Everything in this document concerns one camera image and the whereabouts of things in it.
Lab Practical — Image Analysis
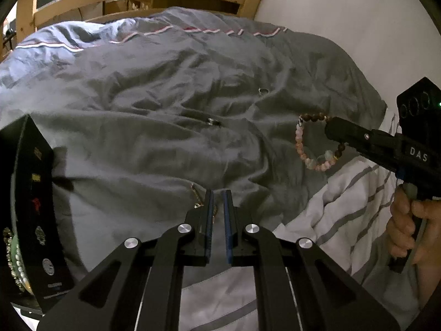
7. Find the person's right hand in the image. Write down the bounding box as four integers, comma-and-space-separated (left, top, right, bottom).
386, 189, 441, 259

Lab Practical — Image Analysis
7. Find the gold chain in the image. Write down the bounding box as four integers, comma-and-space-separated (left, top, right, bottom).
190, 181, 218, 224

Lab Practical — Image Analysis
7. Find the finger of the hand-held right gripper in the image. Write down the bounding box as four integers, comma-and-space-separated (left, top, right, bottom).
325, 116, 402, 180

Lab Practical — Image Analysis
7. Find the pale green beaded bracelet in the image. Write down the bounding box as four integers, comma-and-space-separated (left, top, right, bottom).
2, 227, 29, 292

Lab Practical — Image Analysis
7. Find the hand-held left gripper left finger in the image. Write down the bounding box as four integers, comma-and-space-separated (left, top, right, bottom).
36, 189, 216, 331

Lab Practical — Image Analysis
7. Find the pink and brown beaded bracelet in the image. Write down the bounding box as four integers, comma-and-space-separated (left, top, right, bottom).
294, 112, 346, 172

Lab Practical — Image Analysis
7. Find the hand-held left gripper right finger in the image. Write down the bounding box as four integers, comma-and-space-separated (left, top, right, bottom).
220, 189, 402, 331

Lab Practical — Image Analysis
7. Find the person's right forearm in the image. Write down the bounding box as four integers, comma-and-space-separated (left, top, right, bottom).
410, 234, 441, 321

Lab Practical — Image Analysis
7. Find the grey and white striped duvet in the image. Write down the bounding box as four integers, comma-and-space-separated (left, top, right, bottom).
0, 7, 441, 331

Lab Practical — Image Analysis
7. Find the black jewelry box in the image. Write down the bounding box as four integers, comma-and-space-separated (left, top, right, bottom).
0, 114, 75, 315

